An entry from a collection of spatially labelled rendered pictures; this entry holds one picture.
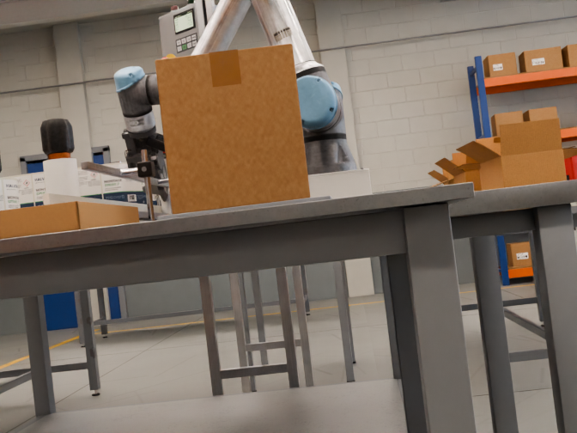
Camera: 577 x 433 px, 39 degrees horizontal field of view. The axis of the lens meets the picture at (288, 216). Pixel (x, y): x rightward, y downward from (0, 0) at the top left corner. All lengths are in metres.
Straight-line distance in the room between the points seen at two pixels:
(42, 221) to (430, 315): 0.53
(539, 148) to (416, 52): 6.53
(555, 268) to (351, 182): 0.65
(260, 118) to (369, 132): 8.45
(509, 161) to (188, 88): 2.31
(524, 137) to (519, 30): 6.72
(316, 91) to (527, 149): 1.82
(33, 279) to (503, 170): 2.65
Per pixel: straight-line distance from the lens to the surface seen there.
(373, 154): 9.83
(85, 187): 2.47
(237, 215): 1.05
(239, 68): 1.43
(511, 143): 3.56
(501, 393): 2.35
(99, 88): 10.39
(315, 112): 1.90
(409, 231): 1.07
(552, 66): 9.49
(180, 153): 1.42
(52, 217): 1.15
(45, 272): 1.16
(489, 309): 2.31
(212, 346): 3.41
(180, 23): 2.40
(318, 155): 2.02
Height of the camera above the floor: 0.79
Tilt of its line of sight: 1 degrees up
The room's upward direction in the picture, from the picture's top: 7 degrees counter-clockwise
